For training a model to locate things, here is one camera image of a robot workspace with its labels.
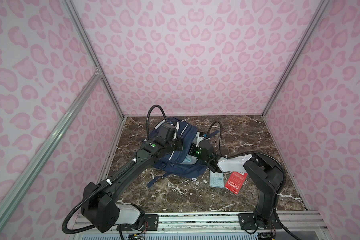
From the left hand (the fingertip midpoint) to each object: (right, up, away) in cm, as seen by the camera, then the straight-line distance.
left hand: (184, 139), depth 78 cm
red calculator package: (+29, -25, +7) cm, 39 cm away
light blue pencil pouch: (+3, -13, +10) cm, 17 cm away
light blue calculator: (+18, -24, +7) cm, 31 cm away
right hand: (0, -4, +10) cm, 11 cm away
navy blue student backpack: (-4, -13, +2) cm, 14 cm away
